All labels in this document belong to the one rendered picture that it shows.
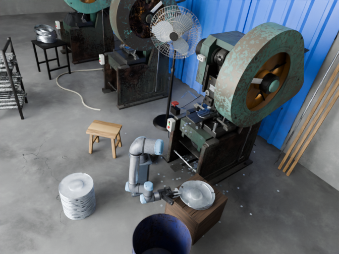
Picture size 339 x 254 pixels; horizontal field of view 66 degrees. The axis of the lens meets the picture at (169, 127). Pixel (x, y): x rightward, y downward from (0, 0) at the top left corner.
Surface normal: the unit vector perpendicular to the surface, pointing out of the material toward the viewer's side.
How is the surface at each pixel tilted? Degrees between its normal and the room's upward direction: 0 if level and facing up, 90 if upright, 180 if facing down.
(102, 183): 0
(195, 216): 0
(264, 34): 22
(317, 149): 90
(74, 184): 0
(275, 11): 90
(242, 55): 53
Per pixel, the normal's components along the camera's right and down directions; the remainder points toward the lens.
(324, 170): -0.80, 0.29
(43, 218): 0.11, -0.79
